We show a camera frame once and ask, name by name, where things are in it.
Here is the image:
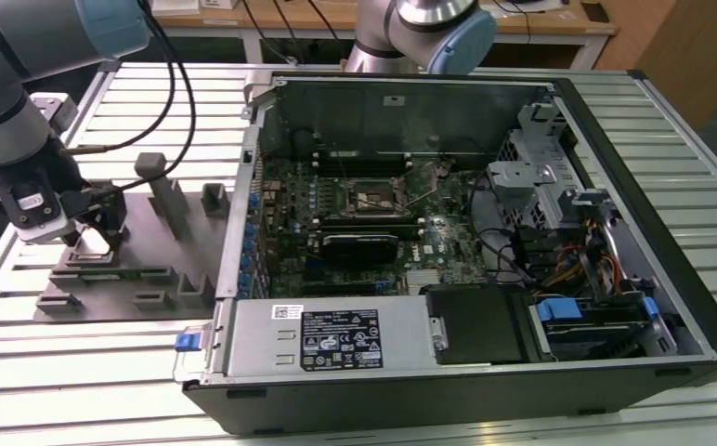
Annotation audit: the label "silver square CPU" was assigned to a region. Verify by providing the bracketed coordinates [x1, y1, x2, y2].
[76, 226, 113, 259]

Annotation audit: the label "metal locking lever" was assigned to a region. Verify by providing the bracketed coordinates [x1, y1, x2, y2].
[329, 146, 352, 183]
[407, 177, 444, 207]

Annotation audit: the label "metal socket cover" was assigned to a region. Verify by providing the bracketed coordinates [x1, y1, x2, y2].
[401, 158, 456, 208]

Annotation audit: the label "CPU socket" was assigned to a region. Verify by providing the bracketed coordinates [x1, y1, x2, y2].
[341, 176, 412, 217]

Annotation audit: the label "grey parts rack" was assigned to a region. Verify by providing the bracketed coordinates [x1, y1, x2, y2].
[32, 151, 236, 324]

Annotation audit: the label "green RAM stick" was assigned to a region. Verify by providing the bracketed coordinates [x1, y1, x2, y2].
[78, 270, 170, 283]

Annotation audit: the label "blue case latch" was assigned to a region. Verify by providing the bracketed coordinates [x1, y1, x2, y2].
[172, 326, 203, 353]

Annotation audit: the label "black round speaker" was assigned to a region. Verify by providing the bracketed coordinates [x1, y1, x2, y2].
[288, 127, 317, 157]

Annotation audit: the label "silver power supply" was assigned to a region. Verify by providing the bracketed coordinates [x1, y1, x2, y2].
[200, 296, 441, 387]

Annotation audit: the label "wooden desk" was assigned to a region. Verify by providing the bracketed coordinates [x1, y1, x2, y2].
[140, 0, 620, 71]

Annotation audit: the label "black expansion slot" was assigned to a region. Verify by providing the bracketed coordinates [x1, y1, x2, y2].
[300, 282, 391, 298]

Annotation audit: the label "black graphics card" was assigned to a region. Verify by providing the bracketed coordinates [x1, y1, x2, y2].
[317, 231, 401, 271]

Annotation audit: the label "RAM slot black clips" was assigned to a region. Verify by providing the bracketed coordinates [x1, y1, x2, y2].
[315, 166, 411, 177]
[319, 215, 419, 223]
[313, 156, 411, 164]
[319, 224, 421, 232]

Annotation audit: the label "small silver heatsink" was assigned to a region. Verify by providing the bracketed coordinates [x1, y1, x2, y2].
[404, 270, 444, 295]

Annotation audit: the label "green motherboard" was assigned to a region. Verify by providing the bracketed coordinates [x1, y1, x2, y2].
[252, 151, 501, 301]

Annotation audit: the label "black PC case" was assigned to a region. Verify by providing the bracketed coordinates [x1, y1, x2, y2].
[181, 69, 717, 438]

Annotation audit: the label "black plastic shroud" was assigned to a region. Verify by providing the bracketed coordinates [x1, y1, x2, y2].
[423, 282, 532, 366]

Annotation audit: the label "metal drive cage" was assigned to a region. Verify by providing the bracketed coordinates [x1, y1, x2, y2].
[484, 104, 613, 231]

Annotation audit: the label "blue disk carrier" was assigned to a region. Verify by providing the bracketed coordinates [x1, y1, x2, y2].
[533, 299, 585, 322]

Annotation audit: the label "wooden cabinet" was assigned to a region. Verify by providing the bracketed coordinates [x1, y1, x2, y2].
[596, 0, 717, 129]

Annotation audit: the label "thin cable brass connector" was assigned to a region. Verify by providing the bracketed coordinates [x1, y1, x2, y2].
[60, 0, 177, 154]

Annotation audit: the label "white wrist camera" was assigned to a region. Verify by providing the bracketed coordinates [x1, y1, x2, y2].
[0, 178, 74, 243]

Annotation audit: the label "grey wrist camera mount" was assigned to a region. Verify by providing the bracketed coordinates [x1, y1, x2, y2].
[26, 91, 78, 138]

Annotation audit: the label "black camera cable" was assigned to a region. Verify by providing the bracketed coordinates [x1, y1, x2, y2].
[106, 0, 201, 194]

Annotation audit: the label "black cable bundle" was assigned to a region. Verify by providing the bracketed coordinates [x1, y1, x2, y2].
[475, 225, 536, 284]

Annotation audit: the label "orange yellow wire bundle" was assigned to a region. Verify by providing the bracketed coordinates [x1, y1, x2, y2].
[547, 222, 620, 292]

